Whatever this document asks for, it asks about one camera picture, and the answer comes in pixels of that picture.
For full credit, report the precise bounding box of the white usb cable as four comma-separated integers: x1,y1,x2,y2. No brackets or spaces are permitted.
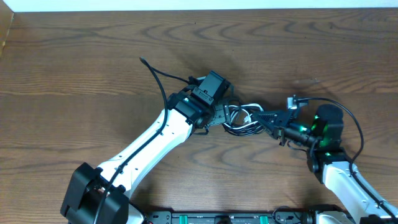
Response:
225,103,265,131

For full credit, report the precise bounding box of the black usb cable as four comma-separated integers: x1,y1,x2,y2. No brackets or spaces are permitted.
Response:
222,96,268,137

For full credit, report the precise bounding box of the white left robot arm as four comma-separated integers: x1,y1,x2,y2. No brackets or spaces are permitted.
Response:
60,71,234,224

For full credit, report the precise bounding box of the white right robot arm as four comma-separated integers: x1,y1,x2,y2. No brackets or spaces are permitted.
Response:
253,99,397,223

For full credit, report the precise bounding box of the black left camera cable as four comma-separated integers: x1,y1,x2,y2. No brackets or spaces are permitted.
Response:
93,57,190,224

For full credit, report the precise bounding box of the black camera cable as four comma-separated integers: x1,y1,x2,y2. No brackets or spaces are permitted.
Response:
93,57,190,224
295,96,398,218

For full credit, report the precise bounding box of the black right camera cable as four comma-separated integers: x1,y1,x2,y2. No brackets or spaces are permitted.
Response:
295,96,398,218

